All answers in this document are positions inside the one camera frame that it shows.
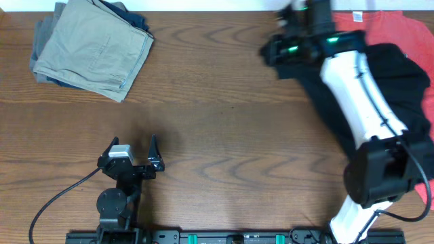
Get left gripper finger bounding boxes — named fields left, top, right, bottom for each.
left=107, top=136, right=119, bottom=153
left=147, top=134, right=162, bottom=163

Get red printed t-shirt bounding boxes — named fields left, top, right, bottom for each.
left=332, top=9, right=434, bottom=211

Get black t-shirt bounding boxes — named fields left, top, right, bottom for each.
left=275, top=43, right=431, bottom=158

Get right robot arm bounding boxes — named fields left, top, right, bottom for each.
left=260, top=1, right=433, bottom=243

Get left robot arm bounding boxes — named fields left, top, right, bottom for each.
left=96, top=134, right=165, bottom=243

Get khaki folded trousers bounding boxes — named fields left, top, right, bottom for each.
left=32, top=0, right=154, bottom=102

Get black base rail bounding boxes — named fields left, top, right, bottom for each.
left=65, top=228, right=406, bottom=244

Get left black cable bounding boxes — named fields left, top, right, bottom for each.
left=28, top=166, right=102, bottom=244

